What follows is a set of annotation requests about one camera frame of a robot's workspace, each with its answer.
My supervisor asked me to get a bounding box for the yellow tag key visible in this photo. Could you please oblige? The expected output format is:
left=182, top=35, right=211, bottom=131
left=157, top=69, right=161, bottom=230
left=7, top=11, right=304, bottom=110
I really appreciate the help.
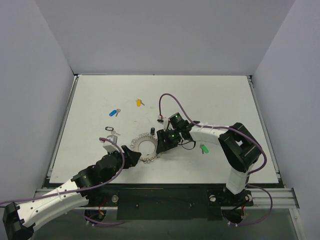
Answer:
left=136, top=99, right=145, bottom=107

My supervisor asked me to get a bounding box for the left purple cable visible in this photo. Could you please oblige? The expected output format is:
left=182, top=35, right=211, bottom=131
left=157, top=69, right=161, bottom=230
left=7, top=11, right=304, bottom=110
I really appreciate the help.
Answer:
left=0, top=136, right=126, bottom=228

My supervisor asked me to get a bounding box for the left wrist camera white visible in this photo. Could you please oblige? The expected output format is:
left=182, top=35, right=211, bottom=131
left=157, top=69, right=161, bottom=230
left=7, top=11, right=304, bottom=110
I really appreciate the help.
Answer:
left=99, top=134, right=118, bottom=153

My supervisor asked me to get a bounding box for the metal disc with keyrings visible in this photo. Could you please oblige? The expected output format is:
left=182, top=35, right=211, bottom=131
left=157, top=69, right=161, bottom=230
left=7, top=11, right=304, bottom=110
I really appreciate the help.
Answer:
left=130, top=132, right=161, bottom=164

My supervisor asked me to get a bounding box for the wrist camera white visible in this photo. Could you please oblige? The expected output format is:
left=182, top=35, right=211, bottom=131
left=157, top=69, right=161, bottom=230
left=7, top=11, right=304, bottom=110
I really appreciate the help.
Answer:
left=99, top=134, right=118, bottom=153
left=157, top=114, right=170, bottom=131

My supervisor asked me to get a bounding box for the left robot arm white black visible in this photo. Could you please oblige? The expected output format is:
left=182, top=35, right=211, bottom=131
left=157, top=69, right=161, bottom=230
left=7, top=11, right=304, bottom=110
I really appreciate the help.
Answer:
left=2, top=145, right=142, bottom=240

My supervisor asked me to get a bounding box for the black tag key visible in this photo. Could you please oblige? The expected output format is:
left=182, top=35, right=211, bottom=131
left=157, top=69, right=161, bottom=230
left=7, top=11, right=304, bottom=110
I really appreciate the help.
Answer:
left=104, top=126, right=121, bottom=136
left=150, top=127, right=155, bottom=136

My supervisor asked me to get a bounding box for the blue tag key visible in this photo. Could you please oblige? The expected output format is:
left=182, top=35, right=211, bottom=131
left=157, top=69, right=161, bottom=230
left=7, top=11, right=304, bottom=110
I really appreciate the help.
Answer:
left=109, top=109, right=121, bottom=117

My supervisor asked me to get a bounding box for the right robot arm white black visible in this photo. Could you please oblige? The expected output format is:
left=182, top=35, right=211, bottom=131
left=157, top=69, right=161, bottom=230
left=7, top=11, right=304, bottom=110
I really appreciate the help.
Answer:
left=156, top=112, right=264, bottom=205

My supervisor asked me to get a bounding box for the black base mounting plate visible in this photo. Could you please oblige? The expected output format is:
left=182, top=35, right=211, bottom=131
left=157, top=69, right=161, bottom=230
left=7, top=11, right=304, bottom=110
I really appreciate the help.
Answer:
left=84, top=183, right=253, bottom=223

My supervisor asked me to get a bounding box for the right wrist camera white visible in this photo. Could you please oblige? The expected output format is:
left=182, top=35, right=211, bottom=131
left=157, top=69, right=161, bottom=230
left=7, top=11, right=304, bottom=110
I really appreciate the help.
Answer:
left=157, top=114, right=170, bottom=131

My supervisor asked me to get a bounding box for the green tag key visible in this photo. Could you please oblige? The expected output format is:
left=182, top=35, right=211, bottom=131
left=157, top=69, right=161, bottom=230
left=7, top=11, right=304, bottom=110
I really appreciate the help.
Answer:
left=200, top=144, right=209, bottom=154

